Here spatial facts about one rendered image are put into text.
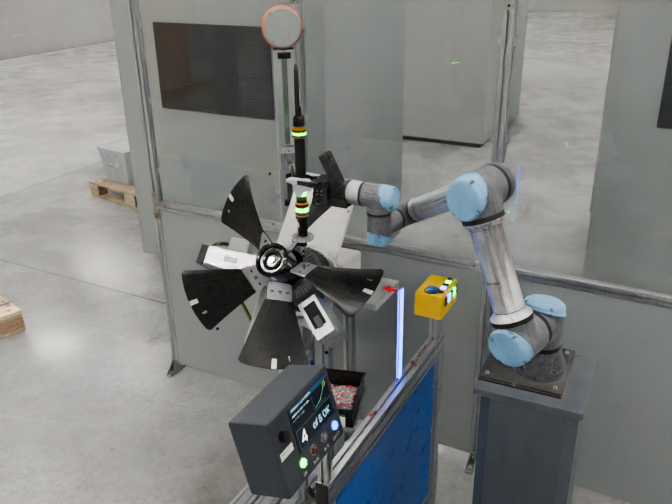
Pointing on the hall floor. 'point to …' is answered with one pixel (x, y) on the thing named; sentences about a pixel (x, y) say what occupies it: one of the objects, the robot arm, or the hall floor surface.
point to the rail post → (435, 430)
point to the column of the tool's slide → (283, 116)
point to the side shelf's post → (349, 350)
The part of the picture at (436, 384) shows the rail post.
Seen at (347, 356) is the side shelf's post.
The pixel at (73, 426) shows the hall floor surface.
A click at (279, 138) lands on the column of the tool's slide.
